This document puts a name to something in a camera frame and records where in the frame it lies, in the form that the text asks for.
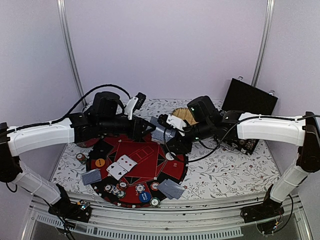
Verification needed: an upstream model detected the orange big blind button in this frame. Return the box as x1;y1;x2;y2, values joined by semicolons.
95;158;106;168

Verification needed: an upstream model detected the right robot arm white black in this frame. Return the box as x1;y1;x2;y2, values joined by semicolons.
164;95;320;223

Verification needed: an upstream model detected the face-up clubs card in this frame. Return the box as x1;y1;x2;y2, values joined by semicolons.
106;162;128;181

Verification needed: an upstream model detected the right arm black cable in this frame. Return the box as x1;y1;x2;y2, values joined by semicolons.
162;113;320;163

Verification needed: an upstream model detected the face-up diamonds card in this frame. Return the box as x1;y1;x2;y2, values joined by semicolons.
116;154;137;172

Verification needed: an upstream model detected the black poker set case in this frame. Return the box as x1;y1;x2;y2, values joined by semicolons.
221;78;278;155

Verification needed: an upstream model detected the white dealer button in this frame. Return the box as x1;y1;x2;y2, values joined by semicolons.
165;152;175;161

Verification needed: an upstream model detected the red floral round dish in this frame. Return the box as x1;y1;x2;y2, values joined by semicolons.
76;139;99;148

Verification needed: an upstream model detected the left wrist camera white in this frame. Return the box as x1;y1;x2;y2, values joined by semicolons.
124;92;147;120

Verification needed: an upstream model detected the aluminium frame post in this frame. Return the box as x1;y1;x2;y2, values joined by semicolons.
56;0;85;97
251;0;275;87

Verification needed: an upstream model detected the blue white poker chip stack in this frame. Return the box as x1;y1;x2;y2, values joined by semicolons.
110;187;126;199

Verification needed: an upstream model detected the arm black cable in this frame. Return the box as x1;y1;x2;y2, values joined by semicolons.
0;84;132;136
162;113;320;163

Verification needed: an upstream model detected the woven bamboo tray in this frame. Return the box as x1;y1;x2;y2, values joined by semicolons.
172;107;198;125

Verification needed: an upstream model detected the multicolour chip stack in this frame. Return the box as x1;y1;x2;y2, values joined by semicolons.
75;153;87;165

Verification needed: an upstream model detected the red white poker chip stack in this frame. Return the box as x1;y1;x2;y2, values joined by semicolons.
150;182;159;191

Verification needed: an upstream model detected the green poker chip stack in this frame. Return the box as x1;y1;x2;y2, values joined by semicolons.
149;197;160;207

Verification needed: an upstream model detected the aluminium front rail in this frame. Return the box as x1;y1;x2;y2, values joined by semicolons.
27;192;308;238

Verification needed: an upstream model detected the round red black poker mat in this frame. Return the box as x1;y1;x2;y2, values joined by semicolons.
86;134;189;208

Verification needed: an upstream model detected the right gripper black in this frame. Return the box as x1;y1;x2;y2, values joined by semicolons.
162;119;213;153

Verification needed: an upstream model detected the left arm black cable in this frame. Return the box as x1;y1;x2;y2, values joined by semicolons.
0;84;132;136

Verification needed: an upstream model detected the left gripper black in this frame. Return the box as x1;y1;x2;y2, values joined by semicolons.
99;114;157;139

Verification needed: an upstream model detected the dealt blue card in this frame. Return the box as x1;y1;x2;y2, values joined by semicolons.
81;169;102;186
157;182;176;200

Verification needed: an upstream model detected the blue small blind button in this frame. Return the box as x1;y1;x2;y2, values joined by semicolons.
138;191;151;203

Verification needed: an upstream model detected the aluminium frame post right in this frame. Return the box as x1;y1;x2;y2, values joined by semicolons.
251;0;275;87

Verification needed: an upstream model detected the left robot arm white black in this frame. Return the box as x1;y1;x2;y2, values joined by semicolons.
0;91;156;223

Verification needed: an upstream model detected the aluminium frame post left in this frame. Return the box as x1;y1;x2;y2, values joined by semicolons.
56;0;85;97

